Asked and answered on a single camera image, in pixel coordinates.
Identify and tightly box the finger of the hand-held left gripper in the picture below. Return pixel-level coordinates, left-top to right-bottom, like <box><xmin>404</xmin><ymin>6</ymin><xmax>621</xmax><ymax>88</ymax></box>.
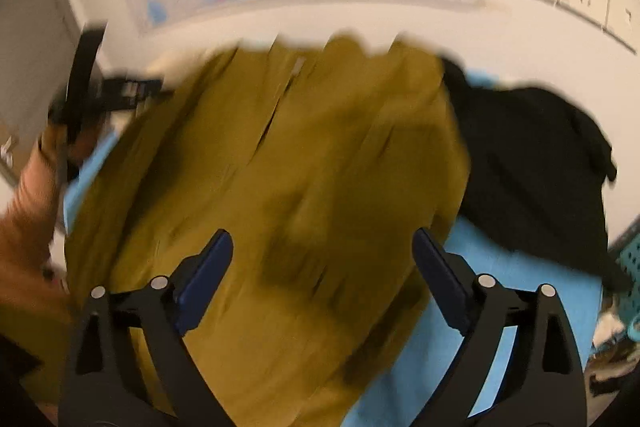
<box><xmin>102</xmin><ymin>77</ymin><xmax>174</xmax><ymax>114</ymax></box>

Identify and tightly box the person's left hand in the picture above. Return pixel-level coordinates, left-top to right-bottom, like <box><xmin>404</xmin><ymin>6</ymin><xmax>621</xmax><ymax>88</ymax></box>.
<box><xmin>38</xmin><ymin>126</ymin><xmax>102</xmax><ymax>181</ymax></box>

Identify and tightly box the black garment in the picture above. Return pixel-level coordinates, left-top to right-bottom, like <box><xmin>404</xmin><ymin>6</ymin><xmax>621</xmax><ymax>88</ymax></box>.
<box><xmin>440</xmin><ymin>57</ymin><xmax>633</xmax><ymax>293</ymax></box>

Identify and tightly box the blue bed sheet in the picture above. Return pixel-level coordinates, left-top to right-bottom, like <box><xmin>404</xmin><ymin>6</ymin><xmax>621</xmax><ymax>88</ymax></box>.
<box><xmin>60</xmin><ymin>72</ymin><xmax>606</xmax><ymax>427</ymax></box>

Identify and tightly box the olive brown garment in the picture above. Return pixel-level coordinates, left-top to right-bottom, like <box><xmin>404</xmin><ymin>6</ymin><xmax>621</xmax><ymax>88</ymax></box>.
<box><xmin>62</xmin><ymin>34</ymin><xmax>473</xmax><ymax>427</ymax></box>

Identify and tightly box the grey door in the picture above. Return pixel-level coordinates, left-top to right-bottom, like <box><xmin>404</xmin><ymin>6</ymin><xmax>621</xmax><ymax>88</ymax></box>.
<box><xmin>0</xmin><ymin>0</ymin><xmax>103</xmax><ymax>188</ymax></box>

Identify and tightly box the teal perforated plastic chair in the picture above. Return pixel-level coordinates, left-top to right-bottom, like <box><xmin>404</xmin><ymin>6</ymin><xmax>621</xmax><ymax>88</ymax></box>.
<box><xmin>607</xmin><ymin>234</ymin><xmax>640</xmax><ymax>343</ymax></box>

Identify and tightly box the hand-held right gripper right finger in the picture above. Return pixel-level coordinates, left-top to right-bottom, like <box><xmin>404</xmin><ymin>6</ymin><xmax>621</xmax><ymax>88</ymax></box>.
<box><xmin>407</xmin><ymin>228</ymin><xmax>588</xmax><ymax>427</ymax></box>

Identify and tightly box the person's left forearm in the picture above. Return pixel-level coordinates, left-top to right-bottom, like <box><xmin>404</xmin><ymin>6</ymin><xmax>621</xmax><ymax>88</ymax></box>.
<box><xmin>0</xmin><ymin>152</ymin><xmax>76</xmax><ymax>325</ymax></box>

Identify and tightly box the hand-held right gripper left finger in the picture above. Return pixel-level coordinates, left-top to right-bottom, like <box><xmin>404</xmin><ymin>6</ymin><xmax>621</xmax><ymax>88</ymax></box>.
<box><xmin>57</xmin><ymin>229</ymin><xmax>236</xmax><ymax>427</ymax></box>

